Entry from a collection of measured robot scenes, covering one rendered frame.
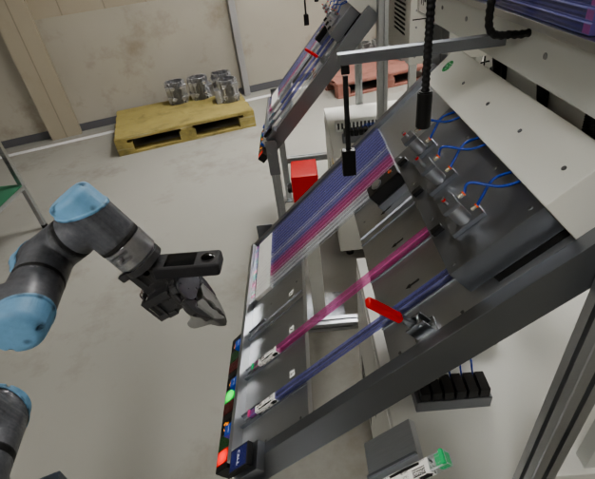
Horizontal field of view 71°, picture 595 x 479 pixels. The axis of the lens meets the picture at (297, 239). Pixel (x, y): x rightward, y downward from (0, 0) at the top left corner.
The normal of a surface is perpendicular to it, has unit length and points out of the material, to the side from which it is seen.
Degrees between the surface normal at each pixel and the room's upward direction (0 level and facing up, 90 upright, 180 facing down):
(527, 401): 0
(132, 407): 0
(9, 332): 90
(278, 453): 90
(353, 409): 90
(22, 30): 90
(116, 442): 0
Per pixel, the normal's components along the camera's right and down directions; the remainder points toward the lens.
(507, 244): 0.02, 0.59
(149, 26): 0.36, 0.52
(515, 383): -0.11, -0.80
